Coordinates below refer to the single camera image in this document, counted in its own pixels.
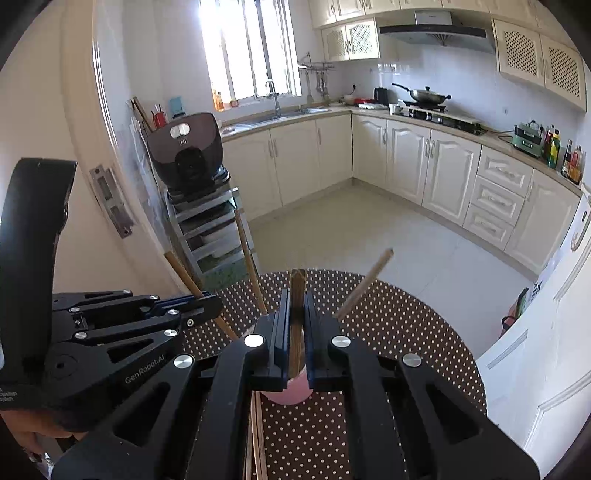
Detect wall utensil rail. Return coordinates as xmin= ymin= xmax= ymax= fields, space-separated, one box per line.
xmin=297 ymin=52 xmax=336 ymax=103

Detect metal faucet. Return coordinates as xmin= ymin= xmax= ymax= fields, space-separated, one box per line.
xmin=264 ymin=80 xmax=283 ymax=117

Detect round brown dotted table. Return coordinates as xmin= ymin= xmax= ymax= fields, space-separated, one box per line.
xmin=180 ymin=270 xmax=488 ymax=480

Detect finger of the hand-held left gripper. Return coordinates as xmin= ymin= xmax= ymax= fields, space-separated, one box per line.
xmin=52 ymin=310 xmax=205 ymax=404
xmin=52 ymin=290 xmax=224 ymax=343

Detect cream upper kitchen cabinets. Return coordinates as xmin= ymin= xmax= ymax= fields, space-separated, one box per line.
xmin=308 ymin=0 xmax=588 ymax=112

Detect gas stove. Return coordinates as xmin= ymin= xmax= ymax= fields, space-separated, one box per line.
xmin=401 ymin=105 xmax=486 ymax=136

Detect black rice cooker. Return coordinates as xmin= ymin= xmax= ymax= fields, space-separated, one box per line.
xmin=146 ymin=112 xmax=230 ymax=193

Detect green countertop appliance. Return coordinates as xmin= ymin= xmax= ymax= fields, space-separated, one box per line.
xmin=512 ymin=120 xmax=546 ymax=158

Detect red and green bag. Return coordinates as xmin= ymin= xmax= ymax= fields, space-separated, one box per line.
xmin=502 ymin=288 xmax=533 ymax=331

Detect range hood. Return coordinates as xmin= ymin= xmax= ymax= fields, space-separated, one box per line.
xmin=379 ymin=10 xmax=496 ymax=48

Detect cream lower kitchen cabinets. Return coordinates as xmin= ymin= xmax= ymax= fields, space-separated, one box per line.
xmin=221 ymin=113 xmax=583 ymax=276

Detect light wooden chopstick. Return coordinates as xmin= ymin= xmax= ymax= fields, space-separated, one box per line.
xmin=246 ymin=392 xmax=270 ymax=480

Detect white door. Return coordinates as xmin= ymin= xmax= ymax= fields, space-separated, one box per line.
xmin=475 ymin=182 xmax=591 ymax=480

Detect cluster of condiment bottles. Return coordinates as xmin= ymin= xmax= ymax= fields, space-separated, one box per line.
xmin=542 ymin=124 xmax=588 ymax=185

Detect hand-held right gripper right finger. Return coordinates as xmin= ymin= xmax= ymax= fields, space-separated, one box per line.
xmin=303 ymin=289 xmax=542 ymax=480

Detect cream kitchen cabinets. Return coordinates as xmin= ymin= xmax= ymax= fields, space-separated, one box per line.
xmin=308 ymin=0 xmax=588 ymax=112
xmin=221 ymin=113 xmax=583 ymax=276

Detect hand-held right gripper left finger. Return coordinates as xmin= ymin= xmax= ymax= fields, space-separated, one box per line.
xmin=51 ymin=289 xmax=291 ymax=480

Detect metal wok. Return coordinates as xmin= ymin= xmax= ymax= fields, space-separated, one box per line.
xmin=392 ymin=82 xmax=452 ymax=106

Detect white door frame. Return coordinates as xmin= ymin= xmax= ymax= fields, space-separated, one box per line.
xmin=60 ymin=0 xmax=205 ymax=296

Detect metal storage rack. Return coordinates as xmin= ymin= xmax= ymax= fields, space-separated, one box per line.
xmin=165 ymin=185 xmax=256 ymax=288

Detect steel sink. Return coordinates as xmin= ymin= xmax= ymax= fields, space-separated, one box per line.
xmin=235 ymin=106 xmax=334 ymax=128

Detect kitchen window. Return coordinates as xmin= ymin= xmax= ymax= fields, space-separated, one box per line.
xmin=198 ymin=0 xmax=302 ymax=100

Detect person's left hand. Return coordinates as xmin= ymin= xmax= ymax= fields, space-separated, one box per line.
xmin=0 ymin=411 xmax=88 ymax=463

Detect wooden board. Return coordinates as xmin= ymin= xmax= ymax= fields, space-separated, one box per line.
xmin=130 ymin=96 xmax=154 ymax=136

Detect pink cup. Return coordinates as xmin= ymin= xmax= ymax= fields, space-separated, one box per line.
xmin=262 ymin=332 xmax=316 ymax=407

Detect metal door strike plate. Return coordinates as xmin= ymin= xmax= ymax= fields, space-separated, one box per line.
xmin=89 ymin=164 xmax=136 ymax=239

